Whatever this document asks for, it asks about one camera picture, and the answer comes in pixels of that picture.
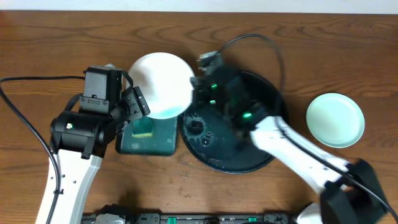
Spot pale green plate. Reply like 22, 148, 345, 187
306, 93, 365, 148

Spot rectangular black soapy water tray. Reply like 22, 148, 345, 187
116, 117, 177, 156

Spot round black tray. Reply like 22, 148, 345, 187
178, 70, 280, 174

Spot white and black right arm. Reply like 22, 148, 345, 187
190, 66, 397, 223

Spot white plate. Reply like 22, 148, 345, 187
128, 52, 194, 119

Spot black base rail, green buttons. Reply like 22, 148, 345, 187
80, 204, 294, 224

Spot green and yellow sponge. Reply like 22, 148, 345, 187
132, 118, 154, 138

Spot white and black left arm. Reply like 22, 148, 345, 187
36, 86, 150, 223

